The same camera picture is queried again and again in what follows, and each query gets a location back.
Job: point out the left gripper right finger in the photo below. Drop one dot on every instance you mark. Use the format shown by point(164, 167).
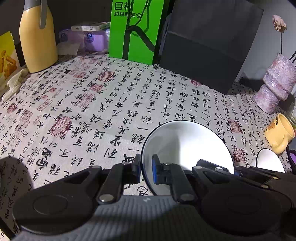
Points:
point(161, 172)

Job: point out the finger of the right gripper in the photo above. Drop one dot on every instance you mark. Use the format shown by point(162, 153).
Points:
point(209, 175)

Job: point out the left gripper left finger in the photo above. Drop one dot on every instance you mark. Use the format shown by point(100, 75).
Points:
point(132, 170)

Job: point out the small white bowl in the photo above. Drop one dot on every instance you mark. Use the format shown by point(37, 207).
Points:
point(267, 159)

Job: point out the large white bowl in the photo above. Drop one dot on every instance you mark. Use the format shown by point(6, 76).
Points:
point(184, 143)

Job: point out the yellow mug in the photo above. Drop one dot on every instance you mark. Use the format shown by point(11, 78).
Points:
point(279, 133)

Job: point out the calligraphy tablecloth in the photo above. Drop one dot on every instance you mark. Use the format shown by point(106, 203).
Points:
point(91, 109)

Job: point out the purple ceramic vase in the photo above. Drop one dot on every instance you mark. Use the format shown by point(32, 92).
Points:
point(278, 83)

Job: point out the black paper bag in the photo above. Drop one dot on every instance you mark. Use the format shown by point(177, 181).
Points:
point(208, 41)

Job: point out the purple tissue pack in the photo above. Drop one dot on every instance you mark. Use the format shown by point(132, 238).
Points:
point(71, 42)

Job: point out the green paper bag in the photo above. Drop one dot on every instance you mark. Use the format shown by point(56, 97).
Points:
point(135, 29)

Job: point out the white rubber gloves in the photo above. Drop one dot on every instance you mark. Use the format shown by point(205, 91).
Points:
point(12, 86)

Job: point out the small white box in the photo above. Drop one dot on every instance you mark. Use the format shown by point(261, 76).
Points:
point(92, 27)

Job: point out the dried pink flowers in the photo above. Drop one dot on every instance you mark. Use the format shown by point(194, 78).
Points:
point(280, 26)

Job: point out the yellow-green snack box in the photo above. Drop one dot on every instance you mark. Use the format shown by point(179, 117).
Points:
point(8, 57)

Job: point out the yellow thermos jug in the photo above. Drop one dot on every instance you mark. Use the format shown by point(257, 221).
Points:
point(37, 36)

